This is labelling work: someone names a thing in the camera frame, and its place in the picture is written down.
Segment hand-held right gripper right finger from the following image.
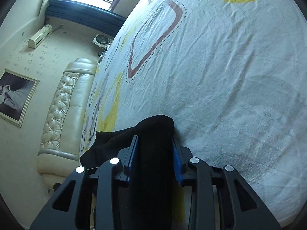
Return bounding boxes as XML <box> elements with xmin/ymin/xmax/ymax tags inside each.
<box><xmin>171</xmin><ymin>136</ymin><xmax>282</xmax><ymax>230</ymax></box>

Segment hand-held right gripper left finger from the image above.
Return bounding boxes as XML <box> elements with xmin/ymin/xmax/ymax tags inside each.
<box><xmin>29</xmin><ymin>135</ymin><xmax>139</xmax><ymax>230</ymax></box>

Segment black studded pants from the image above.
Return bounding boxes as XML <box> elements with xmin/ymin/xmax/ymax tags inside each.
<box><xmin>79</xmin><ymin>115</ymin><xmax>185</xmax><ymax>230</ymax></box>

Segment cream tufted leather headboard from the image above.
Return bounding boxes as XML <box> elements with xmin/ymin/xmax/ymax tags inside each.
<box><xmin>37</xmin><ymin>57</ymin><xmax>99</xmax><ymax>190</ymax></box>

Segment bed with patterned sheet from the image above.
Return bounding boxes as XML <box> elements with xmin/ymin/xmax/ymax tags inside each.
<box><xmin>79</xmin><ymin>0</ymin><xmax>307</xmax><ymax>230</ymax></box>

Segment white box fan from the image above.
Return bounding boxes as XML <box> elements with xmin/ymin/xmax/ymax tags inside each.
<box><xmin>92</xmin><ymin>34</ymin><xmax>114</xmax><ymax>47</ymax></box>

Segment dark blue curtain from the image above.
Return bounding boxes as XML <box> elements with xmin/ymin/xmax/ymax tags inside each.
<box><xmin>45</xmin><ymin>0</ymin><xmax>126</xmax><ymax>37</ymax></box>

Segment tangled power cables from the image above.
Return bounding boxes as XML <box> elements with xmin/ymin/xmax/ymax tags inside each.
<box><xmin>97</xmin><ymin>44</ymin><xmax>111</xmax><ymax>59</ymax></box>

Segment framed wall picture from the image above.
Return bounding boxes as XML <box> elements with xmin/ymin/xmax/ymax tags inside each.
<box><xmin>0</xmin><ymin>68</ymin><xmax>40</xmax><ymax>127</ymax></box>

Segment white wall air conditioner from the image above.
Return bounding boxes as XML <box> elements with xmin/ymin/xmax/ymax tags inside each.
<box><xmin>27</xmin><ymin>24</ymin><xmax>53</xmax><ymax>49</ymax></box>

